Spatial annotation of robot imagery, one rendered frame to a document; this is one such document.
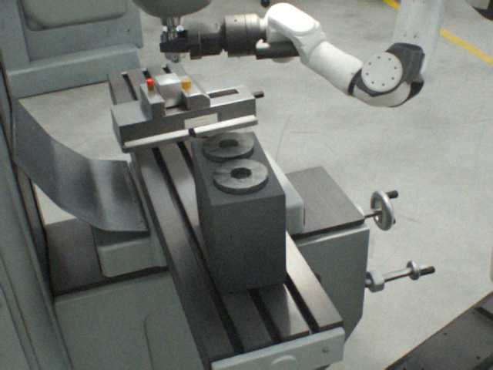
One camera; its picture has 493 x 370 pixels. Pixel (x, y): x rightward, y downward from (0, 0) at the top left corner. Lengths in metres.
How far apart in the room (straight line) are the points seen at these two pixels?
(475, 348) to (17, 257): 1.04
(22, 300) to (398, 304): 1.52
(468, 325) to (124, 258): 0.83
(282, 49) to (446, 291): 1.50
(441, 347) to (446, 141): 2.16
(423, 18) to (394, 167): 2.07
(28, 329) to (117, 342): 0.25
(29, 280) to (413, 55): 0.90
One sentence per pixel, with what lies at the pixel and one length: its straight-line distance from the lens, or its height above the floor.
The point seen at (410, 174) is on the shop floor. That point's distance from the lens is 3.25.
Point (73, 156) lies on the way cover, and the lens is 1.60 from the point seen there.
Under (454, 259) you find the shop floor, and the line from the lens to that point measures 2.75.
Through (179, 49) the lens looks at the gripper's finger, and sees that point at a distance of 1.35.
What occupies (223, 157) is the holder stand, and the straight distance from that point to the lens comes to 1.08.
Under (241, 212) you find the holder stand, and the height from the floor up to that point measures 1.13.
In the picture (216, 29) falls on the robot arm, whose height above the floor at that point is 1.27.
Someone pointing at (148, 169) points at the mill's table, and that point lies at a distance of 1.46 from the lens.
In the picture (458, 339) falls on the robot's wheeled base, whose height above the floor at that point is 0.59.
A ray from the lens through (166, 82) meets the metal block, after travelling 1.54.
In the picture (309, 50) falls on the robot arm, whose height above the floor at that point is 1.23.
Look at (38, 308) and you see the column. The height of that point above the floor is 0.77.
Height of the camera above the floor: 1.71
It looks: 33 degrees down
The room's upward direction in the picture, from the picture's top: 3 degrees counter-clockwise
